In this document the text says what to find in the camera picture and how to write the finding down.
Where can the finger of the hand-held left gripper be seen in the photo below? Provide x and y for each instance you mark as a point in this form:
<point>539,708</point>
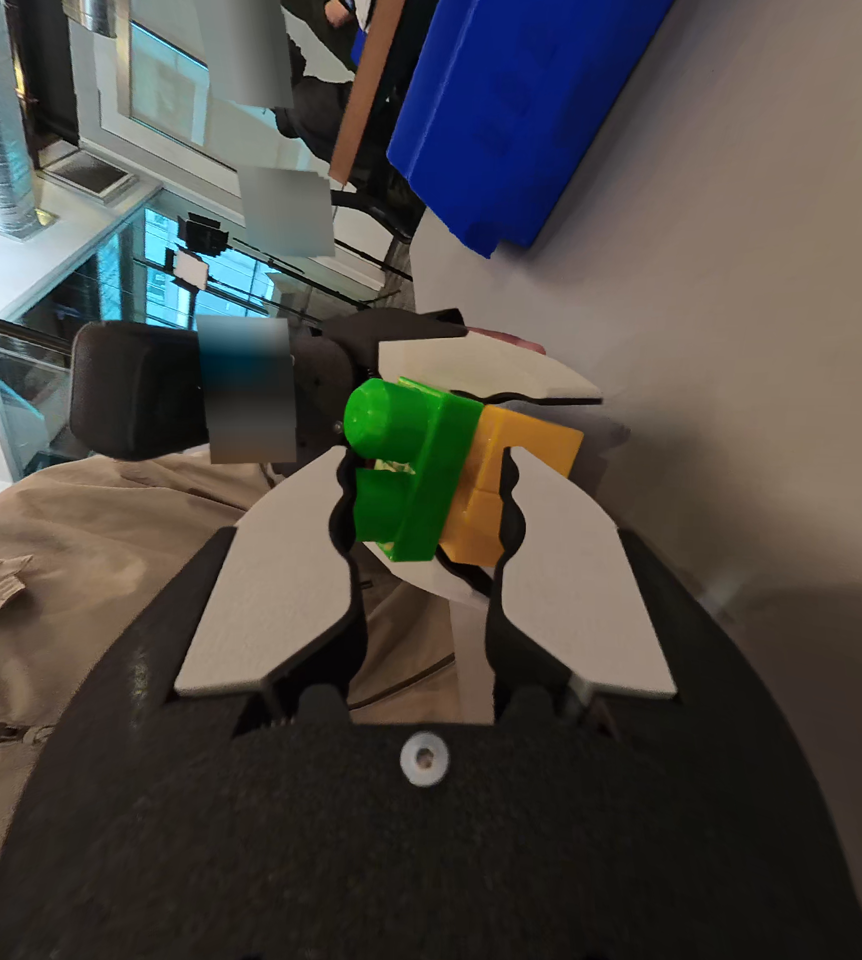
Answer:
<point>476,365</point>
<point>461,581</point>

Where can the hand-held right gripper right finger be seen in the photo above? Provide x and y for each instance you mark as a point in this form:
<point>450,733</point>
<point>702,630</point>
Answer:
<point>589,600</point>

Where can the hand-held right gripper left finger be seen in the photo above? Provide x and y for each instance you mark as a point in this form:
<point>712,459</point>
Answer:
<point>266,600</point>

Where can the wooden table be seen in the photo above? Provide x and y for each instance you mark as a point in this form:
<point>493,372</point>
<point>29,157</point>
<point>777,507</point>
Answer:
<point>363,90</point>

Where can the person's beige jacket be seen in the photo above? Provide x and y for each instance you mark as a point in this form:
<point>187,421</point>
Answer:
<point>86,510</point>

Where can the person's left hand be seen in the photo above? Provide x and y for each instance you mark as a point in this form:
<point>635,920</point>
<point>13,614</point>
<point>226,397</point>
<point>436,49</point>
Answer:
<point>509,341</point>

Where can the blue storage bin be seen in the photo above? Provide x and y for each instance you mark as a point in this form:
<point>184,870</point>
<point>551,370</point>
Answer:
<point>521,105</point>

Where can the orange mega block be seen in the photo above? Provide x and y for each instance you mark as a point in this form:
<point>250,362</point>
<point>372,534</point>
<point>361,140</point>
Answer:
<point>476,525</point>
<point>536,443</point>

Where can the green mega block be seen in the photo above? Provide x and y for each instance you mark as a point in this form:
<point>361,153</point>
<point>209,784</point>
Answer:
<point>416,465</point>

